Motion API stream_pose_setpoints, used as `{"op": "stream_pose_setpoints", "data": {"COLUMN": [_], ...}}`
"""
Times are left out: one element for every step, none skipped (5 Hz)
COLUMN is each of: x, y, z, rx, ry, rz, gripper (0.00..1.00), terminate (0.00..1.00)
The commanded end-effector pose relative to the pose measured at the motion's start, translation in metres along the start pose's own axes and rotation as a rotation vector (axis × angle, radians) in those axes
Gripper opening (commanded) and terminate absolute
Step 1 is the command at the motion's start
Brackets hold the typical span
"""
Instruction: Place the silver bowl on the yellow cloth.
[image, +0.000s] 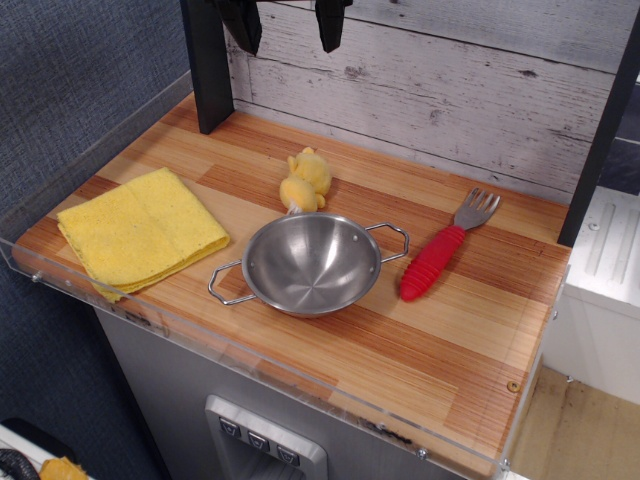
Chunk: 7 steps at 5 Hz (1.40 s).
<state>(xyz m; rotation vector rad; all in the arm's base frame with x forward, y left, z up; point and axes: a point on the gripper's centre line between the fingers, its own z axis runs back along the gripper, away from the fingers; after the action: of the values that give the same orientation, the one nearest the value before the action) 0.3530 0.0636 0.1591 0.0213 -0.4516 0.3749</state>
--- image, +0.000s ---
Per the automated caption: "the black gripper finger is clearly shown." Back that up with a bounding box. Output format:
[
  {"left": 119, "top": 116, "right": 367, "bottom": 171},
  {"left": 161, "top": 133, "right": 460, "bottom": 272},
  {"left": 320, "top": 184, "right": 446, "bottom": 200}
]
[
  {"left": 213, "top": 0, "right": 262, "bottom": 55},
  {"left": 314, "top": 0, "right": 352, "bottom": 53}
]

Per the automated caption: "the silver metal bowl with handles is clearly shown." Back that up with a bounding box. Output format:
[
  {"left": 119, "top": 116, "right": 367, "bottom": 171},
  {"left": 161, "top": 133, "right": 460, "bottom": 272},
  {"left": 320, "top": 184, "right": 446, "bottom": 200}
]
[{"left": 208, "top": 212, "right": 410, "bottom": 318}]

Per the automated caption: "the yellow folded cloth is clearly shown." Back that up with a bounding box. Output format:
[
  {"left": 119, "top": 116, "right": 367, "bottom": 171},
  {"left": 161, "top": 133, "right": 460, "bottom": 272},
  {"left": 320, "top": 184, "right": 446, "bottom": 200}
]
[{"left": 57, "top": 168, "right": 230, "bottom": 303}]

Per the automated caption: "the yellow plush duck toy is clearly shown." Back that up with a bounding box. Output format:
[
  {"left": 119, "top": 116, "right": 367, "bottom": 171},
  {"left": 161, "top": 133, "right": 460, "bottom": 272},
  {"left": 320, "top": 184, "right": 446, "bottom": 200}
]
[{"left": 279, "top": 147, "right": 332, "bottom": 214}]

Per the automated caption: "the white toy sink unit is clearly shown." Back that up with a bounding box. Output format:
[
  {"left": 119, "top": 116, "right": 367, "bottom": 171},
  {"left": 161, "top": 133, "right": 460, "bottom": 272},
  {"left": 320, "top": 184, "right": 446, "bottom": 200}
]
[{"left": 542, "top": 187, "right": 639, "bottom": 404}]

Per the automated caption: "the silver dispenser button panel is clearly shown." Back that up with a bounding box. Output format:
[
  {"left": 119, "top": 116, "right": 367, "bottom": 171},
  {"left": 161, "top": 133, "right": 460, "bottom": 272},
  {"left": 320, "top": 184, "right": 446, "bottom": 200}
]
[{"left": 205, "top": 395, "right": 328, "bottom": 479}]

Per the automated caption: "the yellow object bottom left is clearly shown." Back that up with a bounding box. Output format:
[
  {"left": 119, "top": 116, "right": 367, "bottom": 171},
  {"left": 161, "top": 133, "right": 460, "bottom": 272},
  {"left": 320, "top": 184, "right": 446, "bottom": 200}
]
[{"left": 39, "top": 457, "right": 89, "bottom": 480}]

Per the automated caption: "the black vertical post left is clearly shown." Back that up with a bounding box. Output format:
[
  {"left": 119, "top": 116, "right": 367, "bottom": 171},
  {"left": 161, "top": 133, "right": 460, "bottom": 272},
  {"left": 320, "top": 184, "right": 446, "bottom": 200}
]
[{"left": 180, "top": 0, "right": 234, "bottom": 134}]

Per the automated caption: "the black vertical post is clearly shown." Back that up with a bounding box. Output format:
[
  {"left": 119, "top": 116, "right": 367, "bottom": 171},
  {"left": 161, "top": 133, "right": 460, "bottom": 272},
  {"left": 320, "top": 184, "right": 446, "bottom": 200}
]
[
  {"left": 557, "top": 14, "right": 639, "bottom": 247},
  {"left": 180, "top": 0, "right": 234, "bottom": 134}
]

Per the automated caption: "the red handled metal fork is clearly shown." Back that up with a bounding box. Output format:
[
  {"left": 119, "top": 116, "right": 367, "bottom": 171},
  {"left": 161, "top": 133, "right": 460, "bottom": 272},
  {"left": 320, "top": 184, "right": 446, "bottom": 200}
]
[{"left": 399, "top": 187, "right": 501, "bottom": 302}]

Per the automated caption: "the black vertical post right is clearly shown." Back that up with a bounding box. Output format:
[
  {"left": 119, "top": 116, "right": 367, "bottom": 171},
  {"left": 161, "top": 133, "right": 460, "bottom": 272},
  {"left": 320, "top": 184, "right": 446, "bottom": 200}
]
[{"left": 557, "top": 14, "right": 639, "bottom": 247}]

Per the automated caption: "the clear acrylic guard rail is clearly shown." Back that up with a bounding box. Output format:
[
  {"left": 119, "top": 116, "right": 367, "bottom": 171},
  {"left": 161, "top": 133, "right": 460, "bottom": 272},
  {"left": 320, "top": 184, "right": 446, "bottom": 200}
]
[{"left": 1, "top": 97, "right": 569, "bottom": 479}]

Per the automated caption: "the black corrugated hose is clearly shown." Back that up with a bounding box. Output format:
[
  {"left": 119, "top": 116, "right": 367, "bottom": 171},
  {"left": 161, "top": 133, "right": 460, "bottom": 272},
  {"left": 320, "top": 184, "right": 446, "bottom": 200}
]
[{"left": 0, "top": 447, "right": 38, "bottom": 480}]

